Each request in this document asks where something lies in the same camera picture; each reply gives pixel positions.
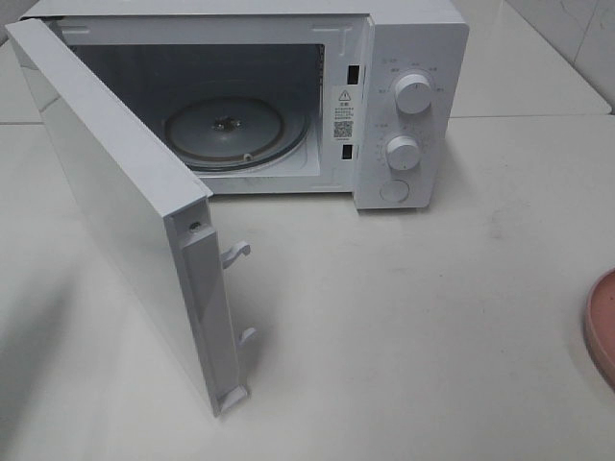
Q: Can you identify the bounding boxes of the round white door button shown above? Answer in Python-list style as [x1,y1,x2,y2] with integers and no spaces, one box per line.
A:
[380,180,409,204]

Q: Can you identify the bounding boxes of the white dial knob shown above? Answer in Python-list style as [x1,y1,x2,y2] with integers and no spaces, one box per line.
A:
[385,135,422,171]
[392,69,434,115]

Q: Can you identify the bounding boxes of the pink round plate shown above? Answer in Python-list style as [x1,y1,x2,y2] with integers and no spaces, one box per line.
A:
[583,269,614,388]

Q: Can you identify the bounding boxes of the white microwave door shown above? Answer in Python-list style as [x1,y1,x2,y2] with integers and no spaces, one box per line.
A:
[7,19,250,415]

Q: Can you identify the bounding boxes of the glass microwave turntable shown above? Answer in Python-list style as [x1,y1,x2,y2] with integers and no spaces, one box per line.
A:
[163,95,310,173]

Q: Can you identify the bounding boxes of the white microwave oven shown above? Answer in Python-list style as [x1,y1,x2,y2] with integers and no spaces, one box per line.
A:
[14,1,469,209]

